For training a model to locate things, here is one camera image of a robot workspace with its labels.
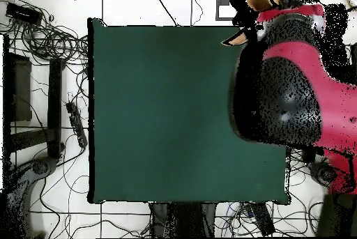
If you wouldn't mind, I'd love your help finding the tan terry towel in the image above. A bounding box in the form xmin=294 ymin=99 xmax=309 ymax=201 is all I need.
xmin=221 ymin=0 xmax=301 ymax=47

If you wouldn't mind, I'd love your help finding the grey tripod base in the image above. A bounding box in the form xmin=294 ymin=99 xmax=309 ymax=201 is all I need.
xmin=0 ymin=157 xmax=59 ymax=238
xmin=307 ymin=160 xmax=338 ymax=187

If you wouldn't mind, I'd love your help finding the dark green table cloth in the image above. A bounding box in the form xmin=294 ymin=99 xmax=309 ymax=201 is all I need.
xmin=87 ymin=17 xmax=291 ymax=205

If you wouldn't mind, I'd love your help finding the black rectangular device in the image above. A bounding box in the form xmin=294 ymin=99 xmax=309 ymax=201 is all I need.
xmin=243 ymin=202 xmax=276 ymax=236

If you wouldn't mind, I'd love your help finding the long black power strip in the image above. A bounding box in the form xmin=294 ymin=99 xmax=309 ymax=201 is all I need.
xmin=66 ymin=101 xmax=89 ymax=149

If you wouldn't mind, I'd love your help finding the black box device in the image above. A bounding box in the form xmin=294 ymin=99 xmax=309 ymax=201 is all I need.
xmin=5 ymin=1 xmax=43 ymax=26

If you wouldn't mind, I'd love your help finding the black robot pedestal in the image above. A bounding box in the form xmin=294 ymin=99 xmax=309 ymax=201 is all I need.
xmin=149 ymin=201 xmax=218 ymax=238

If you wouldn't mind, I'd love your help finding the black stand frame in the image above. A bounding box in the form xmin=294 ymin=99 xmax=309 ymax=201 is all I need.
xmin=2 ymin=34 xmax=66 ymax=164

